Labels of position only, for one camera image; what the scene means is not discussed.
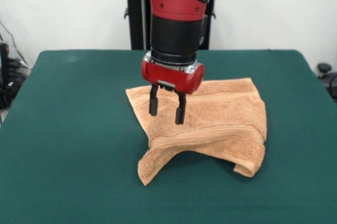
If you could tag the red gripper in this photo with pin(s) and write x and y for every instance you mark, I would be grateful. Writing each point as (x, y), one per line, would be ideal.
(171, 76)

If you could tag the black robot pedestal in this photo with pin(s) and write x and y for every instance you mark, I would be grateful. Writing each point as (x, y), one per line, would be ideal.
(210, 11)

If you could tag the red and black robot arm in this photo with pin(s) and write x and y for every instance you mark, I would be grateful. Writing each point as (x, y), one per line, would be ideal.
(173, 8)

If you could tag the dark green table cloth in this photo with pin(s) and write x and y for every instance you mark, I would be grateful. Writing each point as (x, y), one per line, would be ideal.
(79, 134)

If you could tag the tan terry cloth towel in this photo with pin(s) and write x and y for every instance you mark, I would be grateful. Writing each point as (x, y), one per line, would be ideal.
(210, 118)

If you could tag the black plug bundle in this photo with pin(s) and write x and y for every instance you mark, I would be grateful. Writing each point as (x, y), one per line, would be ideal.
(17, 67)

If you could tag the black upright device, red light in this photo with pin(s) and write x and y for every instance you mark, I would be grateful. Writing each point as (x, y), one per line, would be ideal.
(4, 76)

